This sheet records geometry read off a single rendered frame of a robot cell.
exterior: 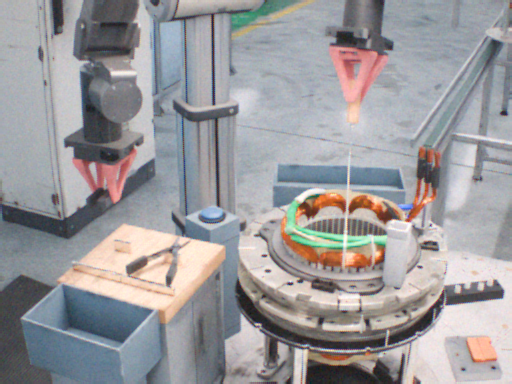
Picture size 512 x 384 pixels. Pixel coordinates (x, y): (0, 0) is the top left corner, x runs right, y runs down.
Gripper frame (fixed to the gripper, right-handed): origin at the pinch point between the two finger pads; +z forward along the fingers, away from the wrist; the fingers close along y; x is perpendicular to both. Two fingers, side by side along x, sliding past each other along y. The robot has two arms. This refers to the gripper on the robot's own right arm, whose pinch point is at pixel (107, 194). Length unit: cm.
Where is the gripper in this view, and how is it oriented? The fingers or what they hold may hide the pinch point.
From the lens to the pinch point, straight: 111.2
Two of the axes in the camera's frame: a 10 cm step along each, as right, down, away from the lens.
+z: -0.1, 9.0, 4.4
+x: 3.8, -4.0, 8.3
